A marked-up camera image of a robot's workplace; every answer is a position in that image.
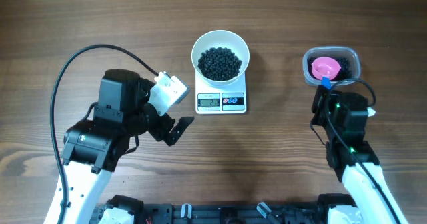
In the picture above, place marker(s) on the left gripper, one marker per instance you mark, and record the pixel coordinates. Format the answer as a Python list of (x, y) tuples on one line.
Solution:
[(161, 131)]

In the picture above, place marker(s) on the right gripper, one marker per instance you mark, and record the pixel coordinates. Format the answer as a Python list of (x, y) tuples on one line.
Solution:
[(319, 99)]

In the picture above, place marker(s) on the pink scoop blue handle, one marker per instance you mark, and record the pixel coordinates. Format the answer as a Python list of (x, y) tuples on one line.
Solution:
[(325, 69)]

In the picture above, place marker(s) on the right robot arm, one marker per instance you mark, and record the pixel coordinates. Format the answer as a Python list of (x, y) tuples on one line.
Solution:
[(358, 169)]

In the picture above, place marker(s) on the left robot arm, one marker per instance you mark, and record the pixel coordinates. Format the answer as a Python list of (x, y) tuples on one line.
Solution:
[(89, 158)]

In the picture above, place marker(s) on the white digital kitchen scale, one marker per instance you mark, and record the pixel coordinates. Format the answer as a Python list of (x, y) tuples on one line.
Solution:
[(215, 100)]

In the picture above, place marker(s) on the black beans in bowl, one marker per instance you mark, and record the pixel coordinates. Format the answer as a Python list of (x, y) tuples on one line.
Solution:
[(219, 64)]

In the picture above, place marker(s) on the white bowl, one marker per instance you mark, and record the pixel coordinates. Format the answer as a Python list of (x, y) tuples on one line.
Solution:
[(221, 38)]

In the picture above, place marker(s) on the black beans pile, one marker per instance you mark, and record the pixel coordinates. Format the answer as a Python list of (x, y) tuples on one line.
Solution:
[(344, 73)]

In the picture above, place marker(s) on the clear plastic container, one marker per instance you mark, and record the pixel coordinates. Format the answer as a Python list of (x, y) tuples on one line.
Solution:
[(334, 52)]

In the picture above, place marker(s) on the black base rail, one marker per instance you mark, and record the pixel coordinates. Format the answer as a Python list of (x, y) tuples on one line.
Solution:
[(303, 213)]

